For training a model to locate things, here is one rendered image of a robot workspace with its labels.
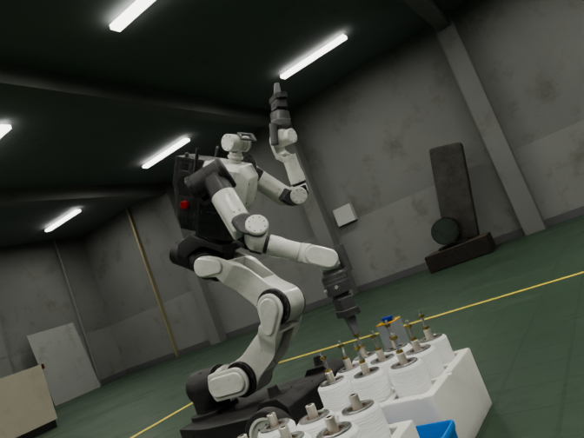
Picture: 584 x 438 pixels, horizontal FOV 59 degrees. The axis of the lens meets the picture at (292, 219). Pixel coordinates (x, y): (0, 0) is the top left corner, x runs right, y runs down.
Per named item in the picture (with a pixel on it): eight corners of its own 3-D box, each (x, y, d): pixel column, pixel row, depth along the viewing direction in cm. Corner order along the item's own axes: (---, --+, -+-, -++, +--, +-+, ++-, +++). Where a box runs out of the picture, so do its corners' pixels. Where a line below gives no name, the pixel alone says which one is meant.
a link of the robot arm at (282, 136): (297, 119, 231) (300, 143, 230) (280, 125, 238) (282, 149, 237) (279, 115, 223) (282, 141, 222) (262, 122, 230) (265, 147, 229)
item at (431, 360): (422, 414, 150) (398, 355, 152) (452, 401, 151) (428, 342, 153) (432, 422, 141) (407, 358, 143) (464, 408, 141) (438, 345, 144)
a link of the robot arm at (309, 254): (335, 270, 168) (295, 260, 168) (333, 271, 177) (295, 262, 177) (341, 250, 169) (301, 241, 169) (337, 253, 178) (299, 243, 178)
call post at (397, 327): (409, 413, 178) (375, 327, 182) (415, 405, 184) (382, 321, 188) (428, 409, 175) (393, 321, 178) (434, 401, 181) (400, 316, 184)
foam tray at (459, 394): (329, 483, 144) (307, 421, 147) (381, 424, 177) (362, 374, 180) (461, 467, 124) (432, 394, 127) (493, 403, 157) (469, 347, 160)
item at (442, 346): (464, 387, 160) (441, 331, 162) (473, 394, 151) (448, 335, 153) (435, 397, 161) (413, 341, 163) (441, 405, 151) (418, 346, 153)
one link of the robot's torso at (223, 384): (213, 406, 208) (202, 374, 210) (242, 388, 226) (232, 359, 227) (251, 396, 198) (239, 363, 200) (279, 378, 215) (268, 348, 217)
